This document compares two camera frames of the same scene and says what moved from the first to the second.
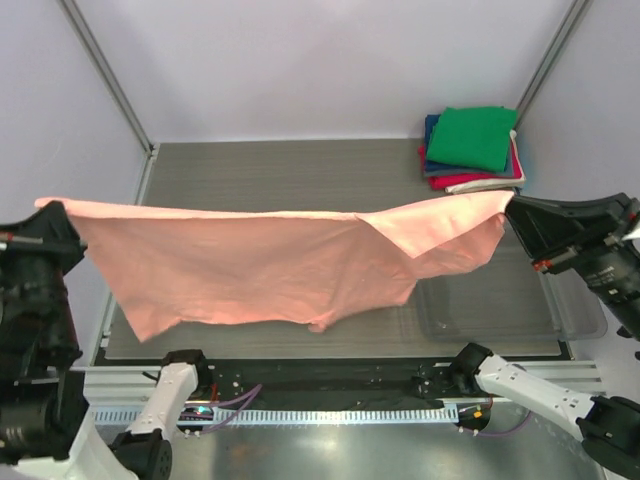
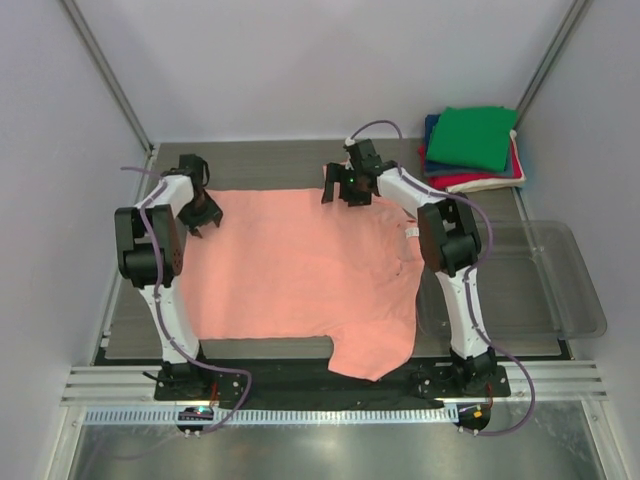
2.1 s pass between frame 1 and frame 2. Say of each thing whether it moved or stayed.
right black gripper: moved
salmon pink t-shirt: moved
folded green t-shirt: stayed
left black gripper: moved
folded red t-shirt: stayed
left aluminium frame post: stayed
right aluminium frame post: stayed
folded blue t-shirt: stayed
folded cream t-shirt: stayed
